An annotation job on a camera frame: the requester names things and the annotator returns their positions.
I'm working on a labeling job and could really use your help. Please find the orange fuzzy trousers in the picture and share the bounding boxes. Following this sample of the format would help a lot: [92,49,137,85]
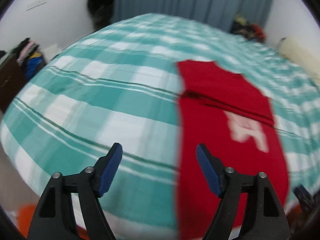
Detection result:
[17,204,36,238]

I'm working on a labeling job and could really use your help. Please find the clothes pile far corner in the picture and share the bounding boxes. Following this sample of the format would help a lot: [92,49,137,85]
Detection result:
[229,15,266,43]

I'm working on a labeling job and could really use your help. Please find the black bag by wall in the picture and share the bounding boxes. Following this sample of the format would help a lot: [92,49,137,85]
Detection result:
[87,0,114,30]

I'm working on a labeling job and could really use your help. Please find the teal white plaid bedspread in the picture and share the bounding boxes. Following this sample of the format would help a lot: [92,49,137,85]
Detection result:
[1,14,319,239]

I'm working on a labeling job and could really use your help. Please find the red knit sweater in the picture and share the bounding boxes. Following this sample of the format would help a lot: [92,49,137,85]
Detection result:
[177,60,289,239]

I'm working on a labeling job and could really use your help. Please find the cream pillow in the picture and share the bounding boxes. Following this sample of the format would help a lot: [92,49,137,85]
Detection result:
[278,37,319,86]

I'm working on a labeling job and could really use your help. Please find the clothes pile on dresser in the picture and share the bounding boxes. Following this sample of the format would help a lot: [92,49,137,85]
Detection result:
[11,37,47,81]

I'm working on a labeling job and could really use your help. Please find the blue-grey curtain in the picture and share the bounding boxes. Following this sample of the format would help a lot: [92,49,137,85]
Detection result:
[112,0,272,31]

